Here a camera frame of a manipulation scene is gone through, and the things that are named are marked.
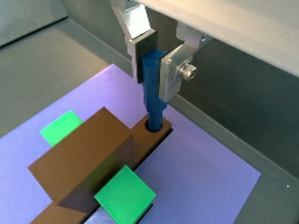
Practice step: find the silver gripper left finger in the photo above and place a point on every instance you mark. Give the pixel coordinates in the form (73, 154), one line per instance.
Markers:
(140, 36)

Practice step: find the blue stepped peg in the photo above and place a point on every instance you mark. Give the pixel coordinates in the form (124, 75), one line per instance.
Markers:
(155, 106)

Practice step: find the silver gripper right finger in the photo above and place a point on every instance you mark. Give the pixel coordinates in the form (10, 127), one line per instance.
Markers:
(176, 67)

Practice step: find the brown L-shaped holed block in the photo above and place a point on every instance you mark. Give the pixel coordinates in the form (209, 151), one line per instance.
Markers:
(84, 160)

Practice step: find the purple base block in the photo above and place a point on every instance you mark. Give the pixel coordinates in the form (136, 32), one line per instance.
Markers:
(200, 180)

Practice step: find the green block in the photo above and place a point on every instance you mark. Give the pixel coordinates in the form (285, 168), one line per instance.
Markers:
(124, 195)

